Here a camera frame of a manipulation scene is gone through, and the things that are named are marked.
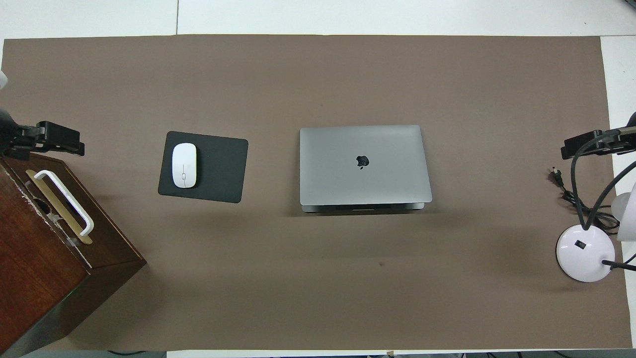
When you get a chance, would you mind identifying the white computer mouse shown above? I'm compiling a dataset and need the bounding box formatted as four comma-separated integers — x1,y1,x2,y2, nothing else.
171,143,198,189

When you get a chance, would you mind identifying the white desk lamp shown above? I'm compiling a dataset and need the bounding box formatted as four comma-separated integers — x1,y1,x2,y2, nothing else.
556,181,636,283

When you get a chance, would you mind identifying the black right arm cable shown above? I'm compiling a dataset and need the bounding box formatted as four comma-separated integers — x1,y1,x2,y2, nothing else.
570,128,636,230

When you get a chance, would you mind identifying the black lamp power cable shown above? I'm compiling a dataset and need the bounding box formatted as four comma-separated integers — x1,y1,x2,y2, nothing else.
551,168,636,272

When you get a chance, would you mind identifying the white box handle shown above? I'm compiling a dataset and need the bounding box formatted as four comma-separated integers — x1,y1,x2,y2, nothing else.
34,170,95,237

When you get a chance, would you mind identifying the brown paper table cover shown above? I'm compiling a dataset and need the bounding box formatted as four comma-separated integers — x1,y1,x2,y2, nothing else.
0,34,633,352

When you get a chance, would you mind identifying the brass handle plate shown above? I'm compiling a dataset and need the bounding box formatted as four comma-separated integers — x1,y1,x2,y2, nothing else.
25,169,94,246

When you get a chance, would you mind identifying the black mouse pad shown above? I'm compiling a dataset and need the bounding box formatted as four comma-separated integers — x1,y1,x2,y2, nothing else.
158,131,249,204

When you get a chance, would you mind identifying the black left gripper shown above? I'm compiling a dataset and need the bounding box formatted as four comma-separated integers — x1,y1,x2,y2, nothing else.
0,109,85,160

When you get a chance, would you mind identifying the dark brown wooden box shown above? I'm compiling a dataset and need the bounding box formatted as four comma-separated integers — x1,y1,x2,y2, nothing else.
0,152,148,357

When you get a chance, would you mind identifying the grey aluminium laptop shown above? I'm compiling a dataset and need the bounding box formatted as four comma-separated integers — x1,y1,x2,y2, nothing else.
299,124,433,214

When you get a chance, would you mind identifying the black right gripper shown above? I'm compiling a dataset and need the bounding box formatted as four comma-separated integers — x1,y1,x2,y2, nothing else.
561,111,636,160

